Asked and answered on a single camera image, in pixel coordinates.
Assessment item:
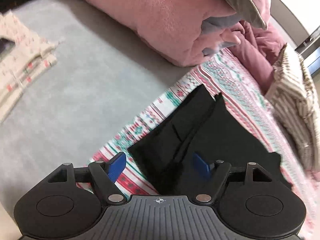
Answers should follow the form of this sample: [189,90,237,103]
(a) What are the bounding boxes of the patterned floor rug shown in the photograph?
[1,11,58,121]

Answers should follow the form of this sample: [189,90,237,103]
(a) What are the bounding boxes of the patterned nordic bed sheet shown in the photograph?
[89,49,319,239]

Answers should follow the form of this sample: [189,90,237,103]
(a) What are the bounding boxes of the black pants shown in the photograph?
[128,85,292,195]

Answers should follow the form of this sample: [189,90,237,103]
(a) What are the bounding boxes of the striped beige folded blanket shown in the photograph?
[265,44,319,173]

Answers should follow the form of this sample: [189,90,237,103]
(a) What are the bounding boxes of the pink fleece blanket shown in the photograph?
[58,0,272,68]

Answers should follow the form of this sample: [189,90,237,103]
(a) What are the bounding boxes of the dusty pink comforter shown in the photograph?
[228,20,286,94]

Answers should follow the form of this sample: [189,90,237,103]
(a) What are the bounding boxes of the wardrobe with white doors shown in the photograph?
[271,0,319,76]

